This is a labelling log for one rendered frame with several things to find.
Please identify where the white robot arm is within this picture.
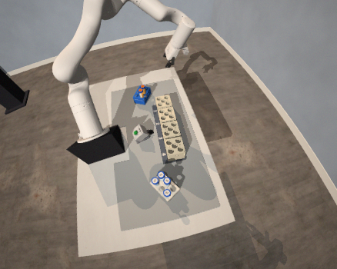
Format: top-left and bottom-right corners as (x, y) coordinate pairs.
(52, 0), (196, 143)

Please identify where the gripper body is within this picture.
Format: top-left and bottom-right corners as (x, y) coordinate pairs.
(165, 42), (180, 60)

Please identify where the blue tube rack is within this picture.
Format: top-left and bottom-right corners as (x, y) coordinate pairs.
(133, 86), (151, 105)

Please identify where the beige bucket adapter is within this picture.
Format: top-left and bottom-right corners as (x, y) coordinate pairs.
(161, 121), (181, 140)
(155, 95), (172, 109)
(158, 107), (176, 125)
(164, 137), (185, 161)

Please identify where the beige tube rack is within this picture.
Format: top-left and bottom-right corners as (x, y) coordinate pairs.
(151, 179), (180, 202)

